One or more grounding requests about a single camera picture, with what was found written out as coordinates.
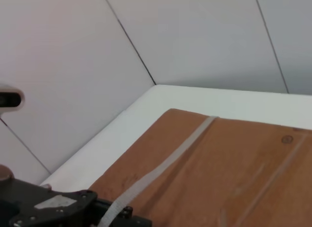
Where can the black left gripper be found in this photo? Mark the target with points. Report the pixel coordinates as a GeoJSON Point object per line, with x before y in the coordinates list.
{"type": "Point", "coordinates": [24, 212]}

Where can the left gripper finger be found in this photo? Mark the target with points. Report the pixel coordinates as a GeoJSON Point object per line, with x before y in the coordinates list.
{"type": "Point", "coordinates": [136, 222]}

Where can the brown cardboard box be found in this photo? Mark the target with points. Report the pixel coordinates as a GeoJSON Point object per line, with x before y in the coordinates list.
{"type": "Point", "coordinates": [219, 175]}

